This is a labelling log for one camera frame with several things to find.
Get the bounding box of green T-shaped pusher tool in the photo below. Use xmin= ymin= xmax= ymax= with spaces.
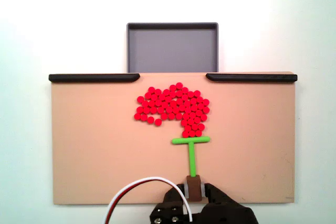
xmin=171 ymin=135 xmax=212 ymax=201

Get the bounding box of pile of red granules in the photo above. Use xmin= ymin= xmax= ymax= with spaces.
xmin=133 ymin=82 xmax=211 ymax=138

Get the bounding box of grey rectangular container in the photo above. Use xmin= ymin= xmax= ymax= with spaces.
xmin=126 ymin=22 xmax=219 ymax=73

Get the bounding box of beige flat board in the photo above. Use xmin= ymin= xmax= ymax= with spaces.
xmin=49 ymin=71 xmax=299 ymax=206

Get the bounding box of red white black cable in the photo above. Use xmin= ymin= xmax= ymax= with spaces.
xmin=103 ymin=176 xmax=194 ymax=224

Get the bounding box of black edge rail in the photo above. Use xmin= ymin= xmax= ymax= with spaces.
xmin=48 ymin=73 xmax=141 ymax=83
xmin=205 ymin=73 xmax=298 ymax=82

